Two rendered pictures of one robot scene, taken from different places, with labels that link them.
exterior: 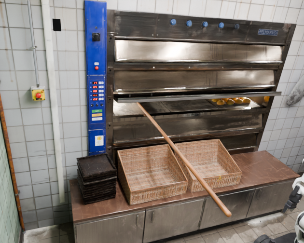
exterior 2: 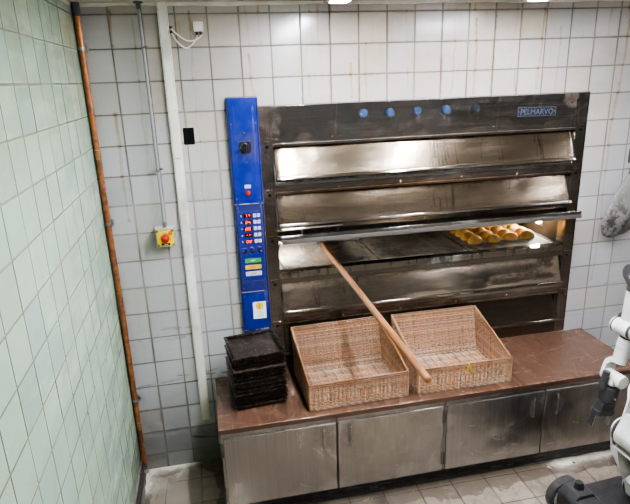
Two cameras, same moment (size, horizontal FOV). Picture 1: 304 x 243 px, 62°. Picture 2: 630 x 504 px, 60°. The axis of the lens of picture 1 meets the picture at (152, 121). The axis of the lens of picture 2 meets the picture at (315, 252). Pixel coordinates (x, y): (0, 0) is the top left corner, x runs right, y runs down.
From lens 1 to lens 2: 0.86 m
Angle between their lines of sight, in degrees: 13
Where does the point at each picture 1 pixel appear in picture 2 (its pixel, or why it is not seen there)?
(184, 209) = (408, 424)
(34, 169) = (162, 359)
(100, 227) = (261, 447)
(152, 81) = (338, 208)
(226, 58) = (463, 161)
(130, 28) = (296, 129)
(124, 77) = (293, 204)
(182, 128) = (402, 288)
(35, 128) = (162, 291)
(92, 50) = (241, 167)
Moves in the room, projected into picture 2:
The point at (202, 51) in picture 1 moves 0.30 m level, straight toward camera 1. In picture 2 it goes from (419, 153) to (409, 161)
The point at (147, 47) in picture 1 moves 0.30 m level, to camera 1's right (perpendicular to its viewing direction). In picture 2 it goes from (326, 156) to (381, 156)
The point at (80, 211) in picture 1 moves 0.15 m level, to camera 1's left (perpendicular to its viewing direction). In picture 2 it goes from (230, 419) to (202, 416)
